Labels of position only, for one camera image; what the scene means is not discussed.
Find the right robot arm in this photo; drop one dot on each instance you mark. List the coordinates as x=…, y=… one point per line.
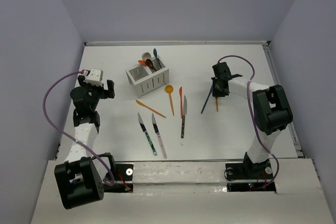
x=270, y=113

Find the yellow-orange plastic knife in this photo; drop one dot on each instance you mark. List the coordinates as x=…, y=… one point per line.
x=216, y=102

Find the brown plastic spoon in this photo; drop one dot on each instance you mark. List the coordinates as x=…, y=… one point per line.
x=150, y=64

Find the blue plastic spoon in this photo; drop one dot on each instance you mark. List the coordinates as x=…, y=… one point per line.
x=155, y=54

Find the red-orange plastic knife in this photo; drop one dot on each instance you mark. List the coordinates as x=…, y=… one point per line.
x=181, y=100

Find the steel knife pink handle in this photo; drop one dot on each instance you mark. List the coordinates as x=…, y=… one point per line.
x=156, y=129

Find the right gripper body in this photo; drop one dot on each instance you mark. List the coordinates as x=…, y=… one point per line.
x=216, y=92

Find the steel knife green handle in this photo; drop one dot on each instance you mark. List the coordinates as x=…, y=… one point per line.
x=147, y=135

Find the dark blue plastic knife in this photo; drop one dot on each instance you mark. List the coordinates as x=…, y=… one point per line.
x=206, y=100

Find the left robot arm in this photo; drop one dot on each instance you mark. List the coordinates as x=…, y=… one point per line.
x=78, y=180

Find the yellow plastic spoon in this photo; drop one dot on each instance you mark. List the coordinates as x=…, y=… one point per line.
x=169, y=90

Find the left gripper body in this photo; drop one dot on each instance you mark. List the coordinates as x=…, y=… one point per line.
x=95, y=93

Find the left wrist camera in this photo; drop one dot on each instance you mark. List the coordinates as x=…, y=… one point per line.
x=94, y=77

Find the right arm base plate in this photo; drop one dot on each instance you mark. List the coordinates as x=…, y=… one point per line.
x=247, y=179

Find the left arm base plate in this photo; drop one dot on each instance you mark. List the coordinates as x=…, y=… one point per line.
x=123, y=177

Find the steel knife dark handle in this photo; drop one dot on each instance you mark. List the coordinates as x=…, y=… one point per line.
x=183, y=116

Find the yellow plastic knife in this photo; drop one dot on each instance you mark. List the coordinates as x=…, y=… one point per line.
x=149, y=108

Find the orange plastic spoon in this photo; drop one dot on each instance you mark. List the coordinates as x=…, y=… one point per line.
x=142, y=62

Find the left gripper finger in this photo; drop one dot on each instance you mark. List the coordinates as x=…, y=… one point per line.
x=81, y=80
x=109, y=92

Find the white front board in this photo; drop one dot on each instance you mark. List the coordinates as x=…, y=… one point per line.
x=194, y=192

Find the white slotted utensil caddy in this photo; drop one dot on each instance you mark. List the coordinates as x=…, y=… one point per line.
x=146, y=80

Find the beige plastic spoon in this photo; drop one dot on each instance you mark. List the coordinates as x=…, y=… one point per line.
x=146, y=56

